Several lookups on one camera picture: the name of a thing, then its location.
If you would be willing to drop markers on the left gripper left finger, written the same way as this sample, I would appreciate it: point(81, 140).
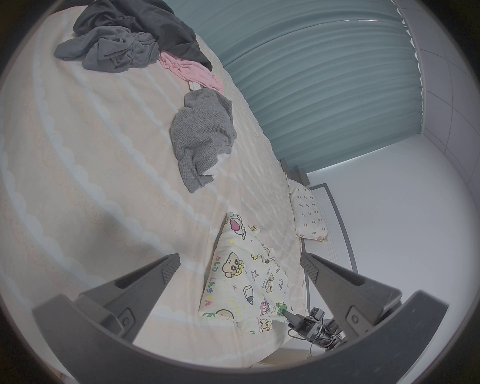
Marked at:
point(138, 296)

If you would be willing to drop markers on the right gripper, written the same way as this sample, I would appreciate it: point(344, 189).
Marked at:
point(305, 324)

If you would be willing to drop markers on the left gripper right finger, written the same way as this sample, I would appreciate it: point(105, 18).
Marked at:
point(348, 296)

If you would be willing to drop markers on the white printed pyjama top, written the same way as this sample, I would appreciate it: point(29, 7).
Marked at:
point(247, 285)

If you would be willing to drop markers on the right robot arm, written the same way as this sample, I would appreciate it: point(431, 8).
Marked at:
point(332, 333)

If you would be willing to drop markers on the white printed pillow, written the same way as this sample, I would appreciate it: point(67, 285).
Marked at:
point(309, 213)

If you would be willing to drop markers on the bed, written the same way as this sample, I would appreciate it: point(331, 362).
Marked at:
point(112, 168)

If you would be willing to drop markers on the grey bedside table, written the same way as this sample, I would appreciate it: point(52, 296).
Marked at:
point(296, 172)

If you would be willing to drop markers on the light grey knit garment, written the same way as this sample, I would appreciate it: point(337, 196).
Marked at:
point(202, 135)

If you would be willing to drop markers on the blue-green curtain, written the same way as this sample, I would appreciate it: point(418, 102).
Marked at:
point(318, 82)

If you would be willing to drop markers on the pink garment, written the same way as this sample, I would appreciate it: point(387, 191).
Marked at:
point(187, 69)

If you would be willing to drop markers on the dark grey garment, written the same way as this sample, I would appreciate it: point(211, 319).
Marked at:
point(108, 48)

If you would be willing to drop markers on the black garment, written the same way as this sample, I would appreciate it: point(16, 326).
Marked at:
point(157, 26)

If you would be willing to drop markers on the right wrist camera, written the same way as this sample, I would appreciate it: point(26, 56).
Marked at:
point(317, 313)

